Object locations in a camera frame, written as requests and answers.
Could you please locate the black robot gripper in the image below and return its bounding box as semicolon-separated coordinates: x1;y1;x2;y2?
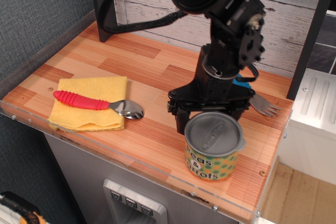
167;44;255;134

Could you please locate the peas and carrots toy can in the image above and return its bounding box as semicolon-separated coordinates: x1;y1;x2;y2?
184;112;246;181

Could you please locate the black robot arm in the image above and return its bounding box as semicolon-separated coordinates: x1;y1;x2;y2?
167;0;265;134

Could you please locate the clear acrylic edge guard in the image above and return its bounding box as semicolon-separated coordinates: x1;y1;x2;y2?
1;101;260;223

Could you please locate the white toy sink unit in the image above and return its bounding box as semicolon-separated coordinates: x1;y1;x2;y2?
277;69;335;184

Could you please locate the silver dispenser button panel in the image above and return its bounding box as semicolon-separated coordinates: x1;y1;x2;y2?
103;179;168;223

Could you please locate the grey toy fridge cabinet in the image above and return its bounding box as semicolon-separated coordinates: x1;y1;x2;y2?
45;134;237;223

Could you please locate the folded yellow cloth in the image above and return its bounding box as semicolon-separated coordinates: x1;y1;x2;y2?
48;77;128;132

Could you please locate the orange sponge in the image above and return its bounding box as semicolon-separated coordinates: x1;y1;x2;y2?
19;210;47;224

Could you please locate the blue handled metal fork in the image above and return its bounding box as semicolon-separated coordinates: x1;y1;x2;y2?
232;76;282;118

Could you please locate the red handled metal spoon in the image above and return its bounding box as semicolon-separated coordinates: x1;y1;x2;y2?
53;90;144;119

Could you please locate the dark right shelf post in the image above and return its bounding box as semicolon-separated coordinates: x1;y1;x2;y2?
286;0;331;101

